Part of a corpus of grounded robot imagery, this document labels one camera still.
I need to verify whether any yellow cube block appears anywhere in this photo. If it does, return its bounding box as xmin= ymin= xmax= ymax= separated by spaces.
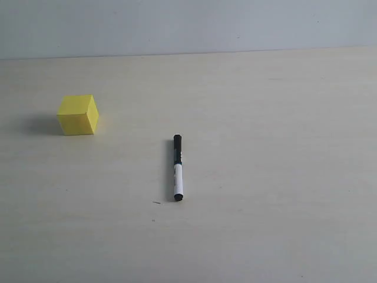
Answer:
xmin=57 ymin=94 xmax=99 ymax=136

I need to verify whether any black and white board marker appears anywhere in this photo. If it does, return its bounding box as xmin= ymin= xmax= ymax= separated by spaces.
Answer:
xmin=173 ymin=134 xmax=184 ymax=202

